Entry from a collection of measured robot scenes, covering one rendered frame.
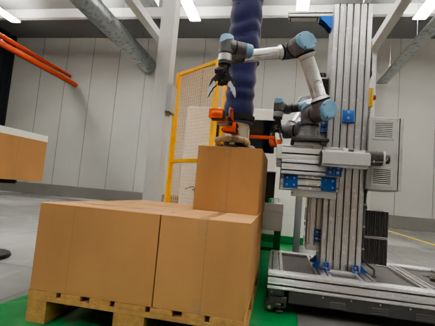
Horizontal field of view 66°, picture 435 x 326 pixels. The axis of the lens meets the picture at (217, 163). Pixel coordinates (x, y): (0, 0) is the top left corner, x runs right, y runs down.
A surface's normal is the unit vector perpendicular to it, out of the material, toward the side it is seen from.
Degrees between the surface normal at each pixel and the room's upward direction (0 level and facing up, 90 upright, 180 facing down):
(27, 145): 90
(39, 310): 90
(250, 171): 90
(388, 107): 90
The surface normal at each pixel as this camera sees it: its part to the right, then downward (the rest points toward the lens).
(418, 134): -0.18, -0.10
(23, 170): 0.95, 0.05
